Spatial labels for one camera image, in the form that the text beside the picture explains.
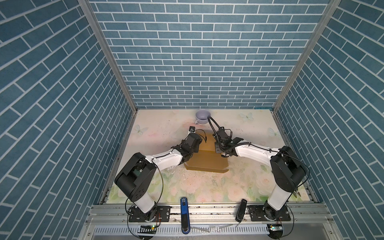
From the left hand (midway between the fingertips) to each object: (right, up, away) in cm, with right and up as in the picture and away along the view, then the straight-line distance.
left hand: (194, 141), depth 93 cm
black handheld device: (+25, -33, -17) cm, 45 cm away
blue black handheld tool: (-4, -33, -22) cm, 40 cm away
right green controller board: (+41, -41, -19) cm, 61 cm away
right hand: (+15, -2, +1) cm, 15 cm away
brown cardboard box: (+8, -10, -4) cm, 14 cm away
